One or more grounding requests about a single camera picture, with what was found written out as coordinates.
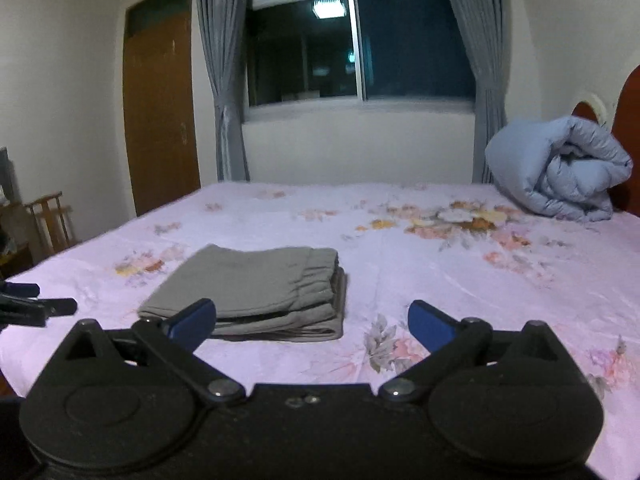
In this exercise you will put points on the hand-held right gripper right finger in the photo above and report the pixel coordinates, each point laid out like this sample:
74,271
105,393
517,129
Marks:
427,325

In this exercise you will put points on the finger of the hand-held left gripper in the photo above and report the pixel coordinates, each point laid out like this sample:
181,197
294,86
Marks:
50,307
20,289

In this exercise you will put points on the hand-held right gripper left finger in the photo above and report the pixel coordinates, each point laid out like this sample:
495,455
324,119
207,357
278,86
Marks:
192,322

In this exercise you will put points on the grey pants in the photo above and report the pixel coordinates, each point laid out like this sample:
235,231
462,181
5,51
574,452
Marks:
250,285

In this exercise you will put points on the dark wooden side table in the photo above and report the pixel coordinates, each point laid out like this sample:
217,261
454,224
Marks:
15,255

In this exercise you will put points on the pink floral bed sheet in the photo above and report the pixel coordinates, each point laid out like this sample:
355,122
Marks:
450,285

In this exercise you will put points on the wooden chair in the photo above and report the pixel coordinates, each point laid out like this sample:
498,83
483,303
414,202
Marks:
52,220

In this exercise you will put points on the blue rolled quilt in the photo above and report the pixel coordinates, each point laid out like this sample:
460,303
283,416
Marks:
555,175

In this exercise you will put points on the brown wooden door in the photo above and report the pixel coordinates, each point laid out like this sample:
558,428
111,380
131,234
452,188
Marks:
160,120

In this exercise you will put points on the grey curtain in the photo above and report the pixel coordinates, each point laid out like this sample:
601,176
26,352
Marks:
220,85
480,60

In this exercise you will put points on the white framed window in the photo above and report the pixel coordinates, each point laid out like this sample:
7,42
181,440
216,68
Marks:
400,50

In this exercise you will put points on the brown wooden headboard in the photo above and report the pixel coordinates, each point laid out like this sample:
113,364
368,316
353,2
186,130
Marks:
630,110

